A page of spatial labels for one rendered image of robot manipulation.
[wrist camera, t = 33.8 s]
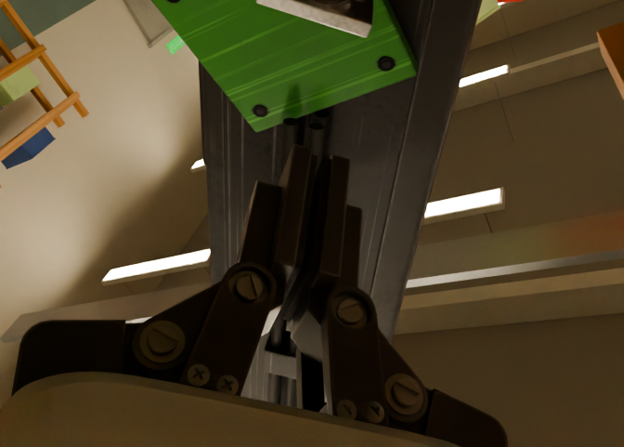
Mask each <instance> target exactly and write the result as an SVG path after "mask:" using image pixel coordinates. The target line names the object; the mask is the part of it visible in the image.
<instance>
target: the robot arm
mask: <svg viewBox="0 0 624 447"><path fill-rule="evenodd" d="M317 162H318V156H317V155H315V154H312V149H310V148H307V147H304V146H300V145H297V144H293V145H292V149H291V152H290V155H289V157H288V160H287V162H286V165H285V167H284V169H283V172H282V175H281V177H280V180H279V184H278V186H277V185H273V184H269V183H266V182H263V181H259V180H256V183H255V186H254V189H253V194H252V197H251V201H250V203H249V207H248V211H247V215H246V218H245V222H244V226H243V231H242V235H241V238H240V246H239V251H238V254H237V259H236V263H235V264H234V265H233V266H232V267H230V268H229V269H228V270H227V272H226V274H225V276H224V278H223V280H222V281H221V282H219V283H216V284H214V285H213V286H211V287H209V288H207V289H205V290H203V291H201V292H199V293H198V294H196V295H194V296H192V297H190V298H188V299H186V300H184V301H182V302H180V303H178V304H176V305H174V306H172V307H171V308H169V309H167V310H165V311H163V312H161V313H159V314H157V315H155V316H153V317H151V318H149V319H147V320H146V321H145V322H126V320H50V321H44V322H39V323H37V324H35V325H33V326H32V327H31V328H30V329H29V330H28V331H27V332H26V333H25V334H24V335H23V338H22V339H21V342H20V345H19V356H18V361H17V367H16V372H15V377H14V383H13V388H12V394H11V398H10V399H9V400H8V401H7V403H6V404H5V406H4V407H3V408H2V410H1V411H0V447H508V440H507V435H506V432H505V430H504V427H503V426H502V425H501V423H500V422H499V421H498V420H497V419H495V418H494V417H493V416H491V415H489V414H486V413H484V412H482V411H480V410H478V409H476V408H474V407H473V406H471V405H469V404H466V403H464V402H462V401H459V400H457V399H455V398H453V397H451V396H449V395H448V394H446V393H443V392H441V391H439V390H437V389H435V388H434V389H433V390H431V389H429V388H426V387H425V386H424V385H423V383H422V381H421V380H420V379H419V377H418V376H417V375H416V374H415V373H414V372H413V371H412V370H411V368H410V367H409V366H408V364H407V363H406V362H405V361H404V360H403V358H402V357H401V356H400V355H399V353H398V352H397V351H396V349H395V348H394V347H393V346H392V344H391V343H390V342H389V341H388V339H387V338H386V337H385V336H384V334H383V333H382V332H381V331H380V329H379V328H378V322H377V313H376V308H375V306H374V303H373V302H372V300H371V298H370V297H369V296H368V295H367V294H366V293H365V292H364V291H362V290H360V289H359V288H358V275H359V260H360V244H361V229H362V209H361V208H359V207H355V206H352V205H349V204H346V202H347V192H348V180H349V169H350V160H349V159H346V158H343V157H339V156H336V155H331V156H330V158H329V159H328V158H324V157H323V158H322V160H321V162H320V164H319V167H318V170H317V172H316V169H317ZM282 305H283V308H282V314H281V318H282V319H283V320H287V326H286V331H290V332H291V338H292V340H293V341H294V343H295V344H296V345H297V348H296V388H297V408H295V407H291V406H286V405H281V404H277V403H273V402H268V401H260V400H255V399H250V398H245V397H241V392H242V389H243V386H244V383H245V380H246V377H247V375H248V373H249V370H250V367H251V364H252V361H253V358H254V354H255V352H256V349H257V346H258V343H259V340H260V337H261V336H262V335H264V334H266V333H268V332H269V330H270V328H271V326H272V324H273V322H274V321H275V319H276V317H277V315H278V314H279V312H280V309H281V307H282Z"/></svg>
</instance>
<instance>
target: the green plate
mask: <svg viewBox="0 0 624 447"><path fill-rule="evenodd" d="M151 1H152V3H153V4H154V5H155V6H156V7H157V8H158V9H159V10H160V12H161V13H162V15H163V16H164V17H165V18H166V20H167V21H168V22H169V23H170V25H171V26H172V27H173V28H174V30H175V31H176V32H177V34H178V35H179V36H180V37H181V39H182V40H183V41H184V43H185V44H186V45H187V46H188V48H189V49H190V50H191V52H192V53H193V54H194V55H195V57H196V58H197V59H198V60H199V62H200V63H201V64H202V66H203V67H204V68H205V69H206V71H207V72H208V73H209V74H210V75H211V76H212V77H213V79H214V80H215V81H216V83H217V84H218V85H219V86H220V88H221V89H222V90H223V91H224V93H225V94H226V95H227V97H228V98H229V99H230V100H231V102H232V103H233V104H234V106H235V107H236V108H237V109H238V111H239V112H240V113H241V115H242V116H243V117H244V118H245V120H246V121H247V122H248V123H249V125H250V126H251V127H252V128H253V130H254V131H255V132H260V131H263V130H266V129H268V128H270V127H273V126H276V125H280V124H283V121H284V119H286V118H294V119H296V118H299V117H302V116H305V115H308V114H310V113H312V112H317V111H320V110H322V109H325V108H328V107H330V106H333V105H335V104H338V103H341V102H344V101H347V100H350V99H353V98H356V97H359V96H362V95H364V94H367V93H370V92H372V91H375V90H377V89H380V88H383V87H386V86H389V85H392V84H395V83H398V82H401V81H404V80H406V79H409V78H411V77H414V76H416V75H417V74H418V62H417V60H416V59H415V57H414V55H413V53H412V50H411V48H410V45H409V43H408V41H407V38H406V36H405V34H404V33H403V31H402V29H401V27H400V24H399V22H398V20H397V17H396V15H395V12H394V10H393V9H392V7H391V5H390V3H389V0H373V16H372V27H371V29H370V33H369V35H368V37H362V36H359V35H356V34H353V33H348V32H345V31H342V30H339V29H336V28H333V27H330V26H327V25H324V24H321V23H318V22H315V21H313V20H307V19H304V18H301V17H298V16H295V15H293V14H289V13H286V12H283V11H280V10H277V9H275V8H272V7H266V6H263V5H260V4H257V3H256V0H151Z"/></svg>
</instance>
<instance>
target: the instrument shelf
mask: <svg viewBox="0 0 624 447"><path fill-rule="evenodd" d="M597 36H598V41H599V45H600V49H601V54H602V56H603V58H604V61H605V63H606V65H607V67H608V70H609V71H610V73H611V75H612V77H613V79H614V81H615V83H616V85H617V88H618V90H619V92H620V94H621V96H622V97H623V99H624V21H623V22H621V23H618V24H615V25H612V26H610V27H607V28H604V29H602V30H599V31H598V32H597Z"/></svg>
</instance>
